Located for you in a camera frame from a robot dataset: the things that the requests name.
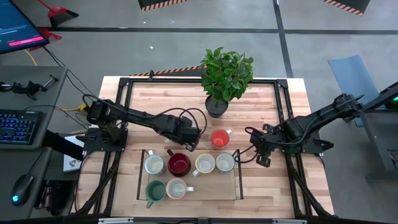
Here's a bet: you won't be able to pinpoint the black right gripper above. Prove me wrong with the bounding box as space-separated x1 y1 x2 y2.
250 124 276 167

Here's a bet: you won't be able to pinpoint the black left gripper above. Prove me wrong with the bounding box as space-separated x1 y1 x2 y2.
178 123 202 152

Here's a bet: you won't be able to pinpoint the white mug orange fern print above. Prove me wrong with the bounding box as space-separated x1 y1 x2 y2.
192 152 216 177

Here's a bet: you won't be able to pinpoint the dark red mug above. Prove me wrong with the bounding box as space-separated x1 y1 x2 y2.
166 149 192 177

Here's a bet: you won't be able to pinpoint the white mug blue flower print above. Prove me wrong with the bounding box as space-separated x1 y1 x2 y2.
215 151 239 174

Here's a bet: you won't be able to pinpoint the white mug yellow lattice print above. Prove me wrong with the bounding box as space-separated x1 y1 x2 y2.
165 177 195 200

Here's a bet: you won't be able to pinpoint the green mug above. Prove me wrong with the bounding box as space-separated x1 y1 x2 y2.
144 179 167 209

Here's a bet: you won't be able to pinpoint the wooden shelf riser black legs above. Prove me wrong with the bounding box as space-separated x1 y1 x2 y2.
136 148 244 202

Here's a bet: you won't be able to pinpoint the green potted plant black pot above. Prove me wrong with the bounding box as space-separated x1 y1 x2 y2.
198 46 255 119

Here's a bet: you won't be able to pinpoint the black orange striped bar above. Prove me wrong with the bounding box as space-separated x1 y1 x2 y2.
129 64 208 77

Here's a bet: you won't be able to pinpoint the blue floor mat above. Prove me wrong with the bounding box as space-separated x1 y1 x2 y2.
328 55 381 128

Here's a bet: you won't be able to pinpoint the white printed box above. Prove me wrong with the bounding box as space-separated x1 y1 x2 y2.
63 135 86 174

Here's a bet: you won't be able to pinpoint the black padded bar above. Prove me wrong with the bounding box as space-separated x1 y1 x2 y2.
42 129 85 161

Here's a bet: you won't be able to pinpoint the black box under desk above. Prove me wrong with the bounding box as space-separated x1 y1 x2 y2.
34 179 77 217

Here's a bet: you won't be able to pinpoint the black block striped edge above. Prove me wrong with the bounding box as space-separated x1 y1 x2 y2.
320 0 371 17
137 0 191 12

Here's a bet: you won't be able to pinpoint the grey desk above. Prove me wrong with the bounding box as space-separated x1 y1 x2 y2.
0 65 70 222

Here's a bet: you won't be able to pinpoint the black backlit keyboard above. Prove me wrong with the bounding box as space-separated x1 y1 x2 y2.
0 108 44 146

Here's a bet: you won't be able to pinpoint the black computer mouse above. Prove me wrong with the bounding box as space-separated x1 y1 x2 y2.
11 174 35 207

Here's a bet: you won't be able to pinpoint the red plastic brush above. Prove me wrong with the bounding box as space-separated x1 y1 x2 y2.
37 27 63 41

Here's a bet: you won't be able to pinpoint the red dustpan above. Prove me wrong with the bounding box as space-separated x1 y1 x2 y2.
37 0 80 27

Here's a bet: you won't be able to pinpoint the computer monitor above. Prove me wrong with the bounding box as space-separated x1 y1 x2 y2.
0 0 50 55

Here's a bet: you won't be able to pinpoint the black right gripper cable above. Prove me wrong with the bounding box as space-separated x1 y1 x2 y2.
233 126 265 165

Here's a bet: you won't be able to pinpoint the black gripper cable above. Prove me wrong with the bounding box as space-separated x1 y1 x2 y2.
233 126 265 165
155 107 208 136

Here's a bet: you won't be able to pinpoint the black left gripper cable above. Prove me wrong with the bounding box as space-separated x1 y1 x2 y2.
155 107 208 136

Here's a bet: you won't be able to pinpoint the silver bracket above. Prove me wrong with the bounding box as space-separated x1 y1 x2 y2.
98 217 134 224
272 218 308 224

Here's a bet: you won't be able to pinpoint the black table frame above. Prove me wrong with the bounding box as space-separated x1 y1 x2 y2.
73 77 336 218

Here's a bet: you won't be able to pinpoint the yellow cable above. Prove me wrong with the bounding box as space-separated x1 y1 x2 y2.
55 104 90 113
24 49 38 67

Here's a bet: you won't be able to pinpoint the black clamp mount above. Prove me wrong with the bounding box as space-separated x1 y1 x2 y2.
0 74 59 101

